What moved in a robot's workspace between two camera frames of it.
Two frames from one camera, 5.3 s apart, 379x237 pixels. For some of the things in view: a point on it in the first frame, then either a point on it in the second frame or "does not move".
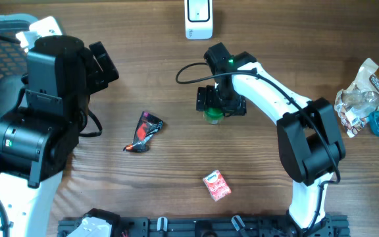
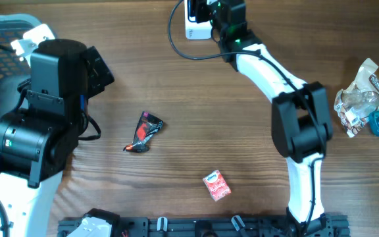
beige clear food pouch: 370,92 does not move
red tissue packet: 216,185 does not move
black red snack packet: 148,125 does not move
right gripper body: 216,97 to 204,14
